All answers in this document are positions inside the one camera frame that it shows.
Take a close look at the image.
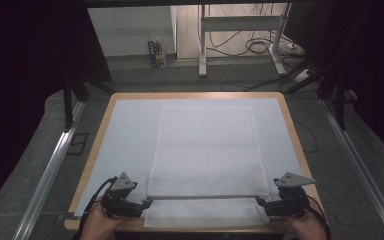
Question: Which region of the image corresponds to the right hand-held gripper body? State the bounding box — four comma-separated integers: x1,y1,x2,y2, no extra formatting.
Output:
264,171,316,219

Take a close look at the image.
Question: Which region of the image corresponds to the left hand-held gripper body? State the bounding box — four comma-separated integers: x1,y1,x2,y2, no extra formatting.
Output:
100,172,145,220

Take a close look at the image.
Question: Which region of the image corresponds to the white mesh laundry bag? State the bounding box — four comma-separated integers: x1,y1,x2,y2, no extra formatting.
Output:
142,104,271,229

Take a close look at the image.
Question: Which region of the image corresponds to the person's left hand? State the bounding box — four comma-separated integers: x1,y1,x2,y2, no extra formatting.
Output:
79,201,125,240

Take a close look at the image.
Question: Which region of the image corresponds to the person's right hand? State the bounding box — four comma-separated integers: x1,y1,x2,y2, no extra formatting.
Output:
284,211,328,240

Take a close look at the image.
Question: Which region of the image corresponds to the wooden framed white board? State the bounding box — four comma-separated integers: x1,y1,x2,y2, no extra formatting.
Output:
74,98,309,218

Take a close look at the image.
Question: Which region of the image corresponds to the black metal stand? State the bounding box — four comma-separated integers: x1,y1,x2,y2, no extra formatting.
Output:
281,59,359,132
62,74,116,132

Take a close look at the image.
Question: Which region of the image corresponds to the white power strip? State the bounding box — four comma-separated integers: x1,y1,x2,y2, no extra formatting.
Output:
292,68,313,84

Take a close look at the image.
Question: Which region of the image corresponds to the colourful snack package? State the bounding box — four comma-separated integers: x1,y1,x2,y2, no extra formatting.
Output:
147,32,168,69

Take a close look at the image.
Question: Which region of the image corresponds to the dark curtain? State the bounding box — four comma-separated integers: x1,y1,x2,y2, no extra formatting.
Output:
0,0,114,216
284,0,384,168

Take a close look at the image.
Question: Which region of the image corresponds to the white panel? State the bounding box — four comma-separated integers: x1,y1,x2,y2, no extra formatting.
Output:
87,5,178,58

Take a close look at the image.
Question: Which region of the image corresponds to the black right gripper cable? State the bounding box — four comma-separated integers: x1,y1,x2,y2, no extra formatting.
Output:
304,194,332,240

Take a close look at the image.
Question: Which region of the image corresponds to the thin black floor cable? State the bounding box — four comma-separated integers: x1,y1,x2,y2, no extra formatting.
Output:
293,118,320,155

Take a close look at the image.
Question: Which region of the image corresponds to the aluminium rail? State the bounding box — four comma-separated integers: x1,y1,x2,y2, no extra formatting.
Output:
11,99,88,240
318,98,384,240

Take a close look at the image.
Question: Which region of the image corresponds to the tangle of black floor cables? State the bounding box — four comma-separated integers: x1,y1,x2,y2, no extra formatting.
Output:
206,3,303,58

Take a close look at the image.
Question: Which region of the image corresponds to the white desk frame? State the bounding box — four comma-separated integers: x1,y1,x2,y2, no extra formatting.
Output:
198,3,293,78

